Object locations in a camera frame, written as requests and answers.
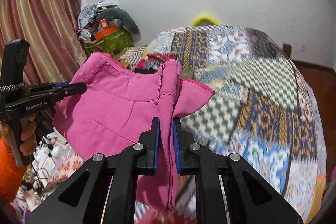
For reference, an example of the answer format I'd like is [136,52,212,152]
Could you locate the green storage bag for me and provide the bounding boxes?
[83,29,134,57]

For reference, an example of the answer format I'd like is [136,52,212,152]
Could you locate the orange sleeve forearm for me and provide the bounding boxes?
[0,139,27,203]

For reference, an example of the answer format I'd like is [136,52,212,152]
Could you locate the yellow foam ring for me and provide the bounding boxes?
[190,13,221,27]

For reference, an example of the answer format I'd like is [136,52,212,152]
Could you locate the patchwork bed quilt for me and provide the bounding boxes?
[15,24,328,224]

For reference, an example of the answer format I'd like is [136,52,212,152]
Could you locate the striped pink gold curtain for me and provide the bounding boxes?
[0,0,87,119]

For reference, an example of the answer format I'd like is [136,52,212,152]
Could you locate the wooden bed post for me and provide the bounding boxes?
[282,43,292,58]

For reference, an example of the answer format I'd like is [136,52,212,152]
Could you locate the grey plush pillow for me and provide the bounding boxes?
[95,7,139,35]

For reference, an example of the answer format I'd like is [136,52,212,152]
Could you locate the orange box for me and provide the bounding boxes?
[94,26,118,41]

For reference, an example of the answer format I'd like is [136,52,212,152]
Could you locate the pink pants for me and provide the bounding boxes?
[53,52,214,211]

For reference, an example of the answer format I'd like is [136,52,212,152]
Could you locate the red patterned garment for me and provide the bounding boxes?
[133,53,177,71]

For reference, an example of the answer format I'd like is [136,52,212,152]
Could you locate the person left hand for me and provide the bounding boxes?
[1,114,37,156]

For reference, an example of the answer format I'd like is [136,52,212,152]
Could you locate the wall power outlet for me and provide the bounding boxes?
[300,44,306,52]

